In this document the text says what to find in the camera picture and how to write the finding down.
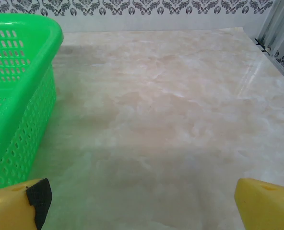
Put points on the black corner bracket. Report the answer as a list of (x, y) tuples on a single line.
[(262, 44)]

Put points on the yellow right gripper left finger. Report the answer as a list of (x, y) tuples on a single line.
[(10, 208)]

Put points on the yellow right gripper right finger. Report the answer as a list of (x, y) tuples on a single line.
[(266, 208)]

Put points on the aluminium frame post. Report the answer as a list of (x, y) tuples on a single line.
[(278, 24)]

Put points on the green plastic basket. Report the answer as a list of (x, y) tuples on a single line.
[(24, 119)]

